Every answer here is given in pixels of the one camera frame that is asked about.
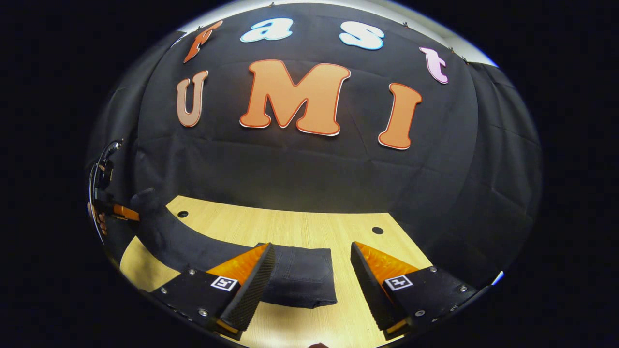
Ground black backdrop cloth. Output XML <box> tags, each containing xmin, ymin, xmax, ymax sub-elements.
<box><xmin>87</xmin><ymin>2</ymin><xmax>543</xmax><ymax>290</ymax></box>

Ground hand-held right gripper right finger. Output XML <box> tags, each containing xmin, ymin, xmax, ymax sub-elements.
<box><xmin>351</xmin><ymin>242</ymin><xmax>479</xmax><ymax>340</ymax></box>

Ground dark jeans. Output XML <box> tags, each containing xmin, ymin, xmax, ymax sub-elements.
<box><xmin>130</xmin><ymin>188</ymin><xmax>338</xmax><ymax>309</ymax></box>

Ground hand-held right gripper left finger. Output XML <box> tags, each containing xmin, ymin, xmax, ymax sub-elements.
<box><xmin>150</xmin><ymin>243</ymin><xmax>276</xmax><ymax>340</ymax></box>

